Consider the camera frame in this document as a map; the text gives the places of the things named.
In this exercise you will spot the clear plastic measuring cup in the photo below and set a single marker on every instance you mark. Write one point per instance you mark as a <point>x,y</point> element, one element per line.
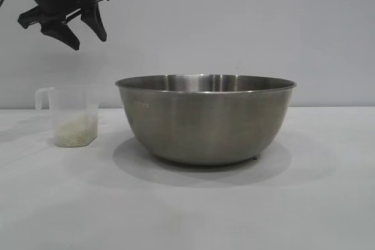
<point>73,103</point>

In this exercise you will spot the stainless steel mixing bowl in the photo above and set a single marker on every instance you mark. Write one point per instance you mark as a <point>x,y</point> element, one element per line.
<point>205,121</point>

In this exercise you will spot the white rice grains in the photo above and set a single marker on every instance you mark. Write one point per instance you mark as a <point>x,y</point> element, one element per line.
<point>74,137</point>

